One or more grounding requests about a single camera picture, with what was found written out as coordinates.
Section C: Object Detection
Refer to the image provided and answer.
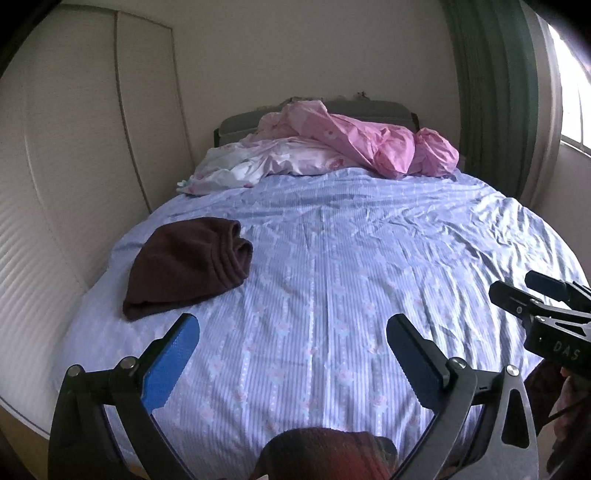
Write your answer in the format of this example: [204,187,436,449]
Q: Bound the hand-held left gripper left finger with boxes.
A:
[48,313,201,480]

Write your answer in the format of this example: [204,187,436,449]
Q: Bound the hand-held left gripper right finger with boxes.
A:
[386,314,539,480]

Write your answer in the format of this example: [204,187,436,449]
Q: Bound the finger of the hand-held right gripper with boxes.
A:
[488,280,555,324]
[525,270,591,315]

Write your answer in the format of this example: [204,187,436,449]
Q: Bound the maroon pants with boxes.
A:
[122,217,254,322]

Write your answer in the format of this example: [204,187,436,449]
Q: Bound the person's right hand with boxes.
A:
[549,367,591,474]

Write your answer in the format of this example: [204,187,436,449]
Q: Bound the blue striped floral bed sheet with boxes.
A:
[51,166,589,468]

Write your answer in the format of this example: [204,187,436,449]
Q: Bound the multicolour knitted sweater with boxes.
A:
[252,427,400,480]

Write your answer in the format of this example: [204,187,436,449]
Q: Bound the white sheer curtain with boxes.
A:
[522,0,565,210]

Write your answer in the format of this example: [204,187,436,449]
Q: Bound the window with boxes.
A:
[549,23,591,154]

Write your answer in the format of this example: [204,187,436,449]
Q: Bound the green curtain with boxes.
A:
[441,0,541,204]

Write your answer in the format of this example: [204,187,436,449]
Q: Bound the pink crumpled duvet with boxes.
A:
[256,100,460,179]

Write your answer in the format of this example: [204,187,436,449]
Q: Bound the pale pink floral pillow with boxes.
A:
[175,138,356,195]

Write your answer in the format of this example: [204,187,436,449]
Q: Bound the grey headboard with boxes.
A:
[213,98,420,149]

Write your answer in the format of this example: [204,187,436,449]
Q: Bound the cream wardrobe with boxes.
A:
[0,4,195,435]

